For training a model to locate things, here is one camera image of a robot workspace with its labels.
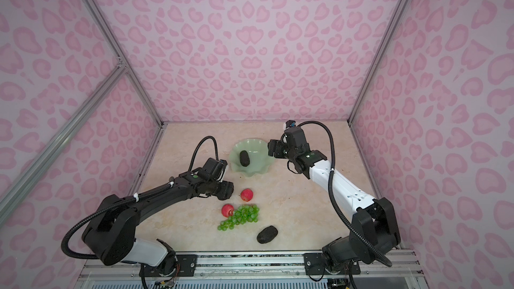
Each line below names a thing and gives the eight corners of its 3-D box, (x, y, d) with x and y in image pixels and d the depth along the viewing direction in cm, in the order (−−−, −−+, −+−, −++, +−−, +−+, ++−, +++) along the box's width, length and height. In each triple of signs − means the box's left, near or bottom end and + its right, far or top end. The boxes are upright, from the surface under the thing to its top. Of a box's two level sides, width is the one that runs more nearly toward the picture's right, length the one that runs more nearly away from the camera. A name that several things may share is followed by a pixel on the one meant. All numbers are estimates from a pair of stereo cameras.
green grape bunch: (220, 232, 82) (217, 228, 78) (218, 216, 87) (216, 211, 82) (261, 221, 85) (260, 217, 81) (257, 206, 89) (257, 201, 85)
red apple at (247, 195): (247, 204, 91) (246, 199, 86) (240, 197, 93) (239, 192, 89) (255, 197, 93) (254, 192, 88) (248, 190, 95) (248, 185, 91)
